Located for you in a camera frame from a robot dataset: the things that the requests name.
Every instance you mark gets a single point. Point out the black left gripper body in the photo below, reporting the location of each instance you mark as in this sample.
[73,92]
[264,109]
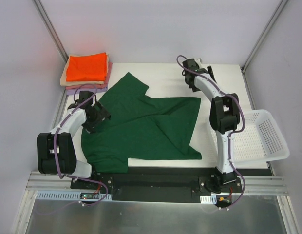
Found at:
[102,116]

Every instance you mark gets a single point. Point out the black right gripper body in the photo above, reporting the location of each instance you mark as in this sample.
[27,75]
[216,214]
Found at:
[189,79]

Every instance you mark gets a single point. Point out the dark green t-shirt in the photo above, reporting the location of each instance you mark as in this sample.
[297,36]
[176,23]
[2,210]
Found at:
[141,127]

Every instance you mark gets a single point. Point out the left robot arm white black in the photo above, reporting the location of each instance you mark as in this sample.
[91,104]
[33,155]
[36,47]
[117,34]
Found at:
[55,149]

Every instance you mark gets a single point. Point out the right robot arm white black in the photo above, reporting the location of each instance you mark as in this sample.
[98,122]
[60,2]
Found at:
[224,115]

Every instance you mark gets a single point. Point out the folded pink t-shirt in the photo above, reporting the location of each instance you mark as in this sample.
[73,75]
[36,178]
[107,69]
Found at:
[89,85]

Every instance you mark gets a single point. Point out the folded lavender t-shirt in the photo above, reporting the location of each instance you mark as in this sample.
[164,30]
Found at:
[76,91]

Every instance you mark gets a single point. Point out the folded beige t-shirt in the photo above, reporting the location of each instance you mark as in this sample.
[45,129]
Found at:
[64,79]

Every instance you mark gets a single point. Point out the folded orange t-shirt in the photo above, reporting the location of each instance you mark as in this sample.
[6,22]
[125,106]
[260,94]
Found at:
[86,67]

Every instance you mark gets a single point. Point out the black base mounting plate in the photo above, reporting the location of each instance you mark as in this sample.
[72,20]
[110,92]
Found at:
[162,184]

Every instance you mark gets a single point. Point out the white plastic perforated basket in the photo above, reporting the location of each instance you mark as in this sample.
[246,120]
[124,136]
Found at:
[260,141]

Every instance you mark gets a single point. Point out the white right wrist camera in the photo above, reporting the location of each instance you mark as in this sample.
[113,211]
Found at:
[199,59]

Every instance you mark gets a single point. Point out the left white cable duct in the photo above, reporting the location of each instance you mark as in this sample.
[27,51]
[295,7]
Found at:
[72,196]

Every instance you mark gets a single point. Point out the white cable duct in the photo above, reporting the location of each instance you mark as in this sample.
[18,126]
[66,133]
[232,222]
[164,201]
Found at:
[72,196]
[210,199]

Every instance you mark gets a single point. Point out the right aluminium corner post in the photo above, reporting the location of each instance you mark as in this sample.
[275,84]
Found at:
[272,20]

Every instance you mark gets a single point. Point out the aluminium corner post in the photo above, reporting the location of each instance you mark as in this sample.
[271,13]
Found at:
[50,28]
[272,20]

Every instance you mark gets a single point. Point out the left aluminium corner post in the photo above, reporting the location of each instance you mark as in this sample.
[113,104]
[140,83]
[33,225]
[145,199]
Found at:
[50,28]

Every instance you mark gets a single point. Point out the right white cable duct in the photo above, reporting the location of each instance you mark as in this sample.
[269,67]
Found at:
[210,199]

